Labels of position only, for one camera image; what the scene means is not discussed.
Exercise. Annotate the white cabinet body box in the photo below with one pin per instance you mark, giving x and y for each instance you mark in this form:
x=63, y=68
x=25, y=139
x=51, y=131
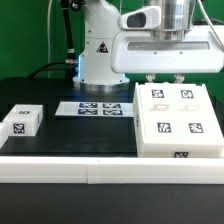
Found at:
x=178, y=147

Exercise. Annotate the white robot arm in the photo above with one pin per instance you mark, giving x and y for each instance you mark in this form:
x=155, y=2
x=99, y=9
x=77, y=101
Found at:
x=104, y=45

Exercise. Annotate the white marker sheet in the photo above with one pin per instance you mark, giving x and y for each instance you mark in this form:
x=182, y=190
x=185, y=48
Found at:
x=94, y=109

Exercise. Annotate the small white cabinet top box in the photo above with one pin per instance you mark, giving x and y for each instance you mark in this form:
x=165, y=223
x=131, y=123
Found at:
x=24, y=119

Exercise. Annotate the white cabinet door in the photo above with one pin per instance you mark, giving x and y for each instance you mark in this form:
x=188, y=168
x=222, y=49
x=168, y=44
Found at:
x=199, y=124
x=156, y=112

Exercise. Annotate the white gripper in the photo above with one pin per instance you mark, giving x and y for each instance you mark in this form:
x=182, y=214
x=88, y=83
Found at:
x=139, y=52

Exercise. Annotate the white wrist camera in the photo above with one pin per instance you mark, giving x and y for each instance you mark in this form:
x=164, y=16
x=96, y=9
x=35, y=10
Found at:
x=146, y=18

